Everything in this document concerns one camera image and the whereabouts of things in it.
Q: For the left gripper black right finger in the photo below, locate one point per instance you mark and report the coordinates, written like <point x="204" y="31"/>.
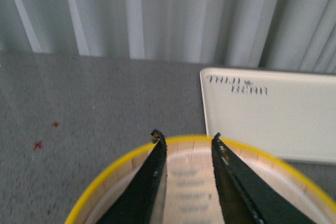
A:
<point x="244" y="197"/>

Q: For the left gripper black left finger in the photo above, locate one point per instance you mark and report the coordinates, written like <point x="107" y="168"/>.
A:
<point x="143" y="200"/>

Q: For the white rectangular serving tray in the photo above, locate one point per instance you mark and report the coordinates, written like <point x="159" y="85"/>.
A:
<point x="289" y="115"/>

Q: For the yellow rimmed bamboo steamer basket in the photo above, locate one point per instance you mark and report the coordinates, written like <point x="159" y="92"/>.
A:
<point x="283" y="178"/>

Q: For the grey pleated curtain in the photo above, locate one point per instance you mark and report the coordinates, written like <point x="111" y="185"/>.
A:
<point x="290" y="35"/>

